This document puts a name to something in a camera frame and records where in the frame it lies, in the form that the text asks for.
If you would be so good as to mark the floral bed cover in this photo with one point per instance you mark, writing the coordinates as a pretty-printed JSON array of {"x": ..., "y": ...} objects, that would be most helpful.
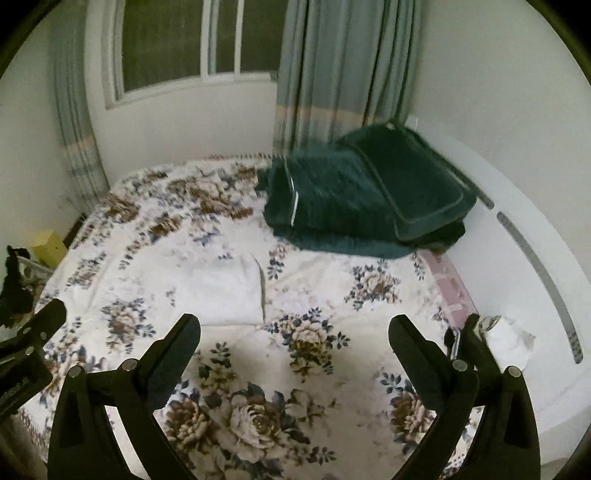
[{"x": 315, "y": 392}]

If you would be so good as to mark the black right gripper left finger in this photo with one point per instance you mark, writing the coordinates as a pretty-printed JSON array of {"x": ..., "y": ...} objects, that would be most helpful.
[{"x": 82, "y": 442}]

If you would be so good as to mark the dark green pillow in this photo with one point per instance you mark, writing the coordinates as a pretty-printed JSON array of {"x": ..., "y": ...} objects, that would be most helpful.
[{"x": 427, "y": 204}]

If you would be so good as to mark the blue striped curtain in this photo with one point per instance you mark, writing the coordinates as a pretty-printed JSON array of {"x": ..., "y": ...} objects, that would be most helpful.
[
  {"x": 68, "y": 86},
  {"x": 344, "y": 65}
]

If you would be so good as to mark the blue striped curtain right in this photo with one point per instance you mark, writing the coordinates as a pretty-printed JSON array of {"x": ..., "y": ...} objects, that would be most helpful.
[{"x": 344, "y": 65}]

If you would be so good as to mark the white framed window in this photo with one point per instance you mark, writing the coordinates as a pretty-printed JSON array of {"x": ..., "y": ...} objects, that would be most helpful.
[{"x": 150, "y": 48}]

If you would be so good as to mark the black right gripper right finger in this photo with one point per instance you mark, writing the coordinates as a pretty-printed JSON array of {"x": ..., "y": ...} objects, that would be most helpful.
[{"x": 454, "y": 380}]

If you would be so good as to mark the yellow box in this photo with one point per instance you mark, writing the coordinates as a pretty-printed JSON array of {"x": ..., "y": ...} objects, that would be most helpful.
[{"x": 48, "y": 248}]

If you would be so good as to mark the white knit garment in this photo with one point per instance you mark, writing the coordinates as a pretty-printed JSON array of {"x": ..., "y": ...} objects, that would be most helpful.
[{"x": 221, "y": 292}]

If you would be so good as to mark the black and white clothing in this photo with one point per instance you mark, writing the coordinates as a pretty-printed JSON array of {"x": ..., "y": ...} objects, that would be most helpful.
[{"x": 16, "y": 300}]

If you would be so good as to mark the white curved headboard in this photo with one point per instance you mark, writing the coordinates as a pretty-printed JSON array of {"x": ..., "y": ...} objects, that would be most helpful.
[{"x": 514, "y": 263}]

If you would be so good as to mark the dark green folded blanket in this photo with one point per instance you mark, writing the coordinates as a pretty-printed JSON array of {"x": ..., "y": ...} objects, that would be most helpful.
[{"x": 324, "y": 199}]

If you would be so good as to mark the blue striped curtain left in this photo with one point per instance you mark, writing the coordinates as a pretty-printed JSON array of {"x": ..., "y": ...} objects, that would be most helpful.
[{"x": 68, "y": 86}]

